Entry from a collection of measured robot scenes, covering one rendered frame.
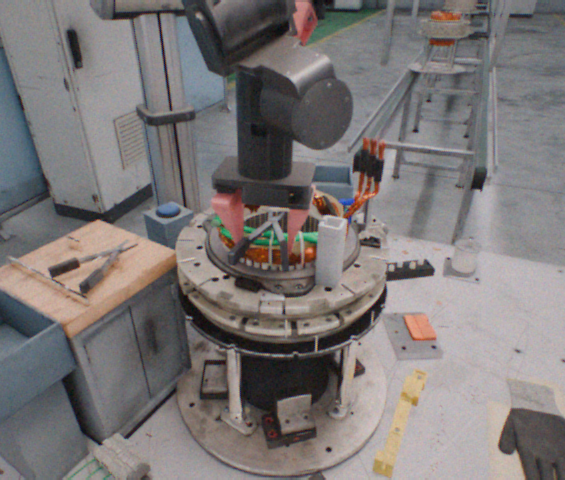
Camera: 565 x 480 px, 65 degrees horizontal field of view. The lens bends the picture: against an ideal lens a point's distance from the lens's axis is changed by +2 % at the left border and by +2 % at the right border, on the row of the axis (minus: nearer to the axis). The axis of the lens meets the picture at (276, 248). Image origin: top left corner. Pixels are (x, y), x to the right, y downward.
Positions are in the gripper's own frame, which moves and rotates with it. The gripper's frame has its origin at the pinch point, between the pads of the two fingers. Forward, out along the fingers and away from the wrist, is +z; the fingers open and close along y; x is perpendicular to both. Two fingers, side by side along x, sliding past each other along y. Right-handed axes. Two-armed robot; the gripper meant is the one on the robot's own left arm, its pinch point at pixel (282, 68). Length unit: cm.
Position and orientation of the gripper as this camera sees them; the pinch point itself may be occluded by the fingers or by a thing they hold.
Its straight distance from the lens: 59.7
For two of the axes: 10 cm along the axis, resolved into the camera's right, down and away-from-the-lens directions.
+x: 2.4, -1.9, 9.5
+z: -1.1, 9.7, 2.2
